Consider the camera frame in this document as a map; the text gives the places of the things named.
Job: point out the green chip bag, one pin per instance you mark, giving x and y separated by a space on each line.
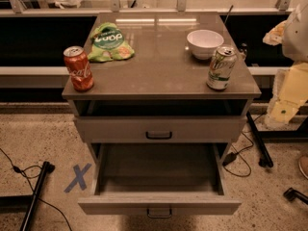
108 44

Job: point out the brown shoe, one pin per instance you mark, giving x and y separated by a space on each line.
303 165

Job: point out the grey drawer cabinet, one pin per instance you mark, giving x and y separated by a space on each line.
163 79

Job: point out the blue tape X mark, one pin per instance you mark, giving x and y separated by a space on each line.
79 178

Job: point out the white bowl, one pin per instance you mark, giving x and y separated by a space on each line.
203 43

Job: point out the closed top drawer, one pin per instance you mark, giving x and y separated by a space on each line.
156 129

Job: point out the open middle drawer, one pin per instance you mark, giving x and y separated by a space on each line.
159 181

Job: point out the black stand leg left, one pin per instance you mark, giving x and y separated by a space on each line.
34 198

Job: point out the black caster foot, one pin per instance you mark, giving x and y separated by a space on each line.
291 194

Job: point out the black stand leg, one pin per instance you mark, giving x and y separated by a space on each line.
265 159
34 198

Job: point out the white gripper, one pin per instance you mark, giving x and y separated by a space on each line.
296 38

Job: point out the black stand leg right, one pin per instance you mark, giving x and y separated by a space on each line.
265 159

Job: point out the red Coca-Cola can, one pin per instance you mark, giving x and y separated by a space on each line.
78 66

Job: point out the green white 7up can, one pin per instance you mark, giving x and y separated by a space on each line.
221 66

